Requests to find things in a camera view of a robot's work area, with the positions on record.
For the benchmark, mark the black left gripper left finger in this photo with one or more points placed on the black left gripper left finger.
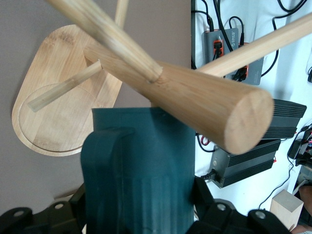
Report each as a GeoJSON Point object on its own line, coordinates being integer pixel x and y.
{"type": "Point", "coordinates": [36, 219]}

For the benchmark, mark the brown table cover sheet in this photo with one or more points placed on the brown table cover sheet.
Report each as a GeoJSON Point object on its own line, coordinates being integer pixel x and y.
{"type": "Point", "coordinates": [24, 24]}

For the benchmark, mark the grey ORICO USB hub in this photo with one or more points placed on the grey ORICO USB hub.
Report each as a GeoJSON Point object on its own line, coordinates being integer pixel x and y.
{"type": "Point", "coordinates": [231, 41]}

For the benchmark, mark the teal ribbed cup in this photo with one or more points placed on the teal ribbed cup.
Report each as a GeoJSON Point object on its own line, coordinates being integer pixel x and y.
{"type": "Point", "coordinates": [146, 182]}

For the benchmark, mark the wooden mug tree stand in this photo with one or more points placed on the wooden mug tree stand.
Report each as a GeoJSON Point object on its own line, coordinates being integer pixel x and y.
{"type": "Point", "coordinates": [195, 97]}

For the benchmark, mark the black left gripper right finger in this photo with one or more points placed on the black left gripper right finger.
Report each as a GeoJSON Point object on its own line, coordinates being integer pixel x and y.
{"type": "Point", "coordinates": [231, 219]}

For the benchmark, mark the black electronic module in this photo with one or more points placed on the black electronic module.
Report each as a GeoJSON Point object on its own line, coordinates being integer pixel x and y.
{"type": "Point", "coordinates": [301, 148]}

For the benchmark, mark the light wooden block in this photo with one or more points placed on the light wooden block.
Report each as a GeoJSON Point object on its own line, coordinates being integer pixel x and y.
{"type": "Point", "coordinates": [285, 209]}

